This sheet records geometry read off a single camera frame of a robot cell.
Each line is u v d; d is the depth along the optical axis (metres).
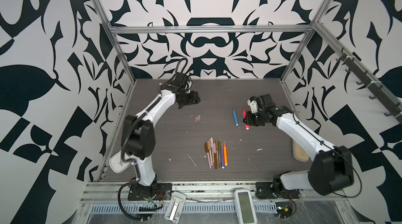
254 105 0.78
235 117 0.99
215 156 0.85
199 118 0.99
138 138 0.48
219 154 0.85
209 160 0.83
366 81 0.60
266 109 0.66
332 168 0.41
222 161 0.83
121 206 0.68
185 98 0.77
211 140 0.89
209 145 0.89
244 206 0.67
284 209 0.71
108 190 0.77
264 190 0.74
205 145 0.89
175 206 0.69
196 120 0.98
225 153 0.85
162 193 0.72
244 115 0.77
